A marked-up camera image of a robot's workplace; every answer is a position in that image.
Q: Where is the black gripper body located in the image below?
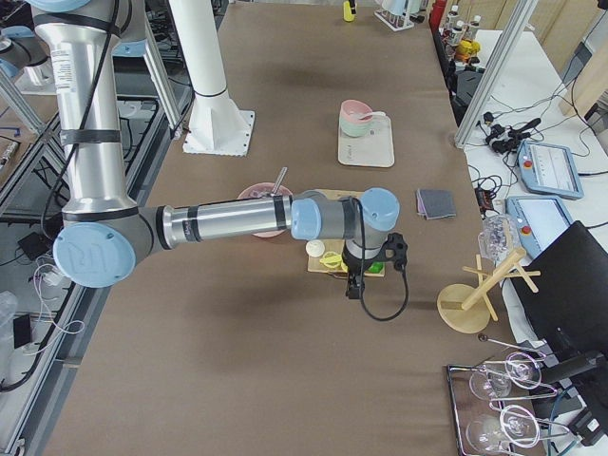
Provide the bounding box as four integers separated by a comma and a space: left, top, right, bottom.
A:
346, 270, 365, 299

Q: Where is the white ceramic spoon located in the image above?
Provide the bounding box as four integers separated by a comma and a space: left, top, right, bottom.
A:
352, 111, 386, 121

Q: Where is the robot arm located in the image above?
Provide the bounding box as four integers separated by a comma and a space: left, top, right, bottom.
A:
1, 26, 54, 86
31, 1, 408, 299

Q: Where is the pink bowl with ice cubes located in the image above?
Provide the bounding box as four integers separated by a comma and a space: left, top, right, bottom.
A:
237, 182, 293, 238

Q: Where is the green bowl stack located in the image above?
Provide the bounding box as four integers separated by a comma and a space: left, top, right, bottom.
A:
339, 117, 372, 138

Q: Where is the green toy vegetable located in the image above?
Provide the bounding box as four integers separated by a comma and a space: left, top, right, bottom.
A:
368, 261, 384, 274

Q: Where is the yellow lemon slice toy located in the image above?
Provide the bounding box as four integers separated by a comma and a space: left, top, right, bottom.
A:
319, 252, 343, 271

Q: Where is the wooden cutting board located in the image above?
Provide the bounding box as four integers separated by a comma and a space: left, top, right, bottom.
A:
291, 187, 400, 272

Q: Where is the white steamed bun toy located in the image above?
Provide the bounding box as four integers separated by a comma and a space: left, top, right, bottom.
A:
305, 239, 325, 258

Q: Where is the grey folded cloth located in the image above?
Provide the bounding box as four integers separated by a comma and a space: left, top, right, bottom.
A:
415, 189, 456, 219

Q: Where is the wooden cup rack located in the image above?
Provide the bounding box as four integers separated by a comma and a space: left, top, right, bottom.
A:
437, 247, 542, 334

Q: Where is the metal ice scoop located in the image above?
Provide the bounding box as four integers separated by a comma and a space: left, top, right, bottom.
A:
270, 166, 288, 196

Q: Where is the cream serving tray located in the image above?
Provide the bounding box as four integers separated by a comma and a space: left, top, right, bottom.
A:
337, 116, 395, 168

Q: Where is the clear glass mug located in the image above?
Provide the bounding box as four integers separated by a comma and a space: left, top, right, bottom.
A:
478, 214, 521, 263

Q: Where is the wine glass upper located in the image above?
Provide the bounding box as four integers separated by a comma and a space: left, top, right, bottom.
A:
469, 351, 542, 401

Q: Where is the wine glass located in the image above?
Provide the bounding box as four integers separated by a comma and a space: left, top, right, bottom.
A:
469, 351, 542, 401
465, 405, 541, 455

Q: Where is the blue teach pendant lower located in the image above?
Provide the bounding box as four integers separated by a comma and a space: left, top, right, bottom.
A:
505, 195, 574, 258

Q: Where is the blue teach pendant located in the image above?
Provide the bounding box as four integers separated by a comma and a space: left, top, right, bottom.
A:
518, 140, 584, 200
505, 195, 574, 258

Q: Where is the wine glass lower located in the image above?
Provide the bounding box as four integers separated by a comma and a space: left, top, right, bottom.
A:
465, 405, 541, 455

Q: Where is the black monitor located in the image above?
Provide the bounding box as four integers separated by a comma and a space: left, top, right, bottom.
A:
513, 221, 607, 361

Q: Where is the blue teach pendant upper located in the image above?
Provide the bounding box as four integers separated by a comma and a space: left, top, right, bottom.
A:
518, 140, 584, 200

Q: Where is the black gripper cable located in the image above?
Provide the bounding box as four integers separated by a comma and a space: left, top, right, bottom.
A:
356, 231, 410, 322

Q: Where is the black wire glass rack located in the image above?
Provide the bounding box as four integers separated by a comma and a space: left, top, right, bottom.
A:
446, 349, 570, 455

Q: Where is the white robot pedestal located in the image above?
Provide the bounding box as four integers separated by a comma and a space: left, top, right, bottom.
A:
169, 0, 256, 157

